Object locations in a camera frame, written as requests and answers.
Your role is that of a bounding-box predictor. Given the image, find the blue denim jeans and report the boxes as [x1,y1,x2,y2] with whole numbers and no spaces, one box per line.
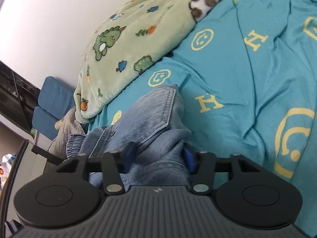
[66,84,191,190]

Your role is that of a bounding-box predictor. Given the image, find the grey cloth on chair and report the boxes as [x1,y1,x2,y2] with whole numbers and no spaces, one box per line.
[48,107,85,159]

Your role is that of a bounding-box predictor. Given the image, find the yellow plush toy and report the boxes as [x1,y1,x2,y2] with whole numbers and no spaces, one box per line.
[54,120,63,130]

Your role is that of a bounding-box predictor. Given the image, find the white desk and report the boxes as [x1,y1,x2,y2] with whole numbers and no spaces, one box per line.
[1,140,47,236]

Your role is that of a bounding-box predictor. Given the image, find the blue folded cushion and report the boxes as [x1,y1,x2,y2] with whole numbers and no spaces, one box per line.
[32,76,75,140]

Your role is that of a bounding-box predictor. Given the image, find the tissue box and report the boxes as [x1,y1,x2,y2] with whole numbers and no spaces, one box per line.
[2,154,17,169]

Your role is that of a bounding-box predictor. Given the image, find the teal smiley bed sheet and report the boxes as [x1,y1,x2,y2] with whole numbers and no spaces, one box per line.
[89,0,316,237]

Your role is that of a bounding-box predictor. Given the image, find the dark window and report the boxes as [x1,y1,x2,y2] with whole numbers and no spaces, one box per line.
[0,63,40,133]

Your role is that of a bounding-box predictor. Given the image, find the green cartoon fleece blanket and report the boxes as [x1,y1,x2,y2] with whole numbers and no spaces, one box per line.
[74,0,221,124]

